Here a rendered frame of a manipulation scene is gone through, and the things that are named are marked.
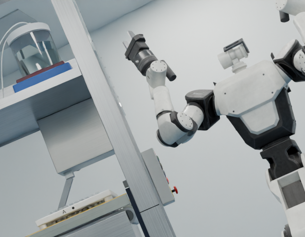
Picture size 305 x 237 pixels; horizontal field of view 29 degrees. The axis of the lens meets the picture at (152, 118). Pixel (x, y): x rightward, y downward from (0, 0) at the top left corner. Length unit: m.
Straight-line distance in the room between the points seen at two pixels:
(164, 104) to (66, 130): 0.40
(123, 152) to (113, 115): 0.11
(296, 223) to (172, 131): 0.54
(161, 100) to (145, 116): 3.44
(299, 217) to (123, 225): 0.65
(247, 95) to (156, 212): 0.77
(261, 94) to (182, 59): 3.43
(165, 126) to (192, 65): 3.50
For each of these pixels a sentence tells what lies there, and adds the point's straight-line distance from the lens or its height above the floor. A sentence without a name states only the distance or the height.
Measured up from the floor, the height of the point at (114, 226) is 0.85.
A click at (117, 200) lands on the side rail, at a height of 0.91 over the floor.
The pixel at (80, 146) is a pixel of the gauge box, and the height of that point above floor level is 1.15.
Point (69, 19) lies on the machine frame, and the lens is 1.85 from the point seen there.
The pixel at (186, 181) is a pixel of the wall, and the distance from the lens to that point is 5.55.
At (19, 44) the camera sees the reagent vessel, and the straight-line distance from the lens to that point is 2.04.
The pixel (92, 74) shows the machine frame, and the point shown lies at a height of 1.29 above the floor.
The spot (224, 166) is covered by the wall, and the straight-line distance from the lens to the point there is 5.50.
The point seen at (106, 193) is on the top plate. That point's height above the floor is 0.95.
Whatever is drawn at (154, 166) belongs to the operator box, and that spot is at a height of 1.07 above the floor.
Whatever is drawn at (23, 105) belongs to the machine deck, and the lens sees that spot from 1.86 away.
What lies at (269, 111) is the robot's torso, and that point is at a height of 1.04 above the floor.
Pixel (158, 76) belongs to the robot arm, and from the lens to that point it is 2.30.
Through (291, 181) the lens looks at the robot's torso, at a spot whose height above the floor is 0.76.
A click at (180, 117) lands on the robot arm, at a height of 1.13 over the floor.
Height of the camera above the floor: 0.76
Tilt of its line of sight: 11 degrees up
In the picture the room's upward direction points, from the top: 24 degrees counter-clockwise
